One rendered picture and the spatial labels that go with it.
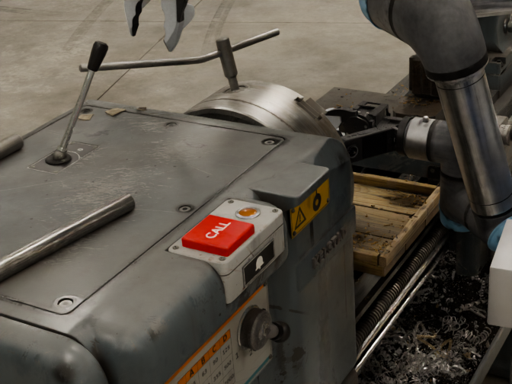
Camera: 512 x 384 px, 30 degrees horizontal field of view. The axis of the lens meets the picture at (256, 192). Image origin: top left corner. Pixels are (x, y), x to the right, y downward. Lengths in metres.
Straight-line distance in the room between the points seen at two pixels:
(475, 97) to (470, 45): 0.09
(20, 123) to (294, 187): 3.88
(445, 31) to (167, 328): 0.67
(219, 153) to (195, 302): 0.33
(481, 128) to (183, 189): 0.52
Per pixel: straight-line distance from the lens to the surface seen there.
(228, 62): 1.52
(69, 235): 1.08
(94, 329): 0.95
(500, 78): 2.53
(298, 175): 1.19
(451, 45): 1.42
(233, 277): 1.03
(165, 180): 1.20
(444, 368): 1.95
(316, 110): 1.56
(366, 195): 1.94
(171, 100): 4.99
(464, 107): 1.47
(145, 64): 1.46
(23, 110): 5.14
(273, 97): 1.50
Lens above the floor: 1.77
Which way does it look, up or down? 27 degrees down
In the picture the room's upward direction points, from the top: 4 degrees counter-clockwise
